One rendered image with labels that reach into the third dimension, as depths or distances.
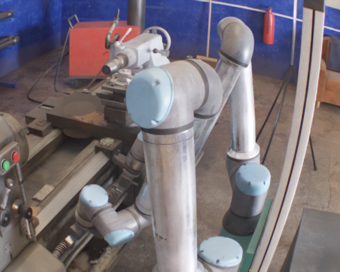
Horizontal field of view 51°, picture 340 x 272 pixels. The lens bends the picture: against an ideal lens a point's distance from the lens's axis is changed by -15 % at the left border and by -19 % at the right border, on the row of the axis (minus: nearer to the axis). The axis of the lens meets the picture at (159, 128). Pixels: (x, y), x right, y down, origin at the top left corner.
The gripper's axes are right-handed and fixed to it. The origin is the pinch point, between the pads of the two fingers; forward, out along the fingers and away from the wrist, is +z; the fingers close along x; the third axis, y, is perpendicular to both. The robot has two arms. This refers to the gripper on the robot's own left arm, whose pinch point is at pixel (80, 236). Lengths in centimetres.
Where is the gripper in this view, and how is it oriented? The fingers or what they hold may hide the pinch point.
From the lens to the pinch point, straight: 159.4
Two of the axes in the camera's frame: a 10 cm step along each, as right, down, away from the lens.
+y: -7.9, -5.9, 2.0
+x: -5.3, 4.7, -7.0
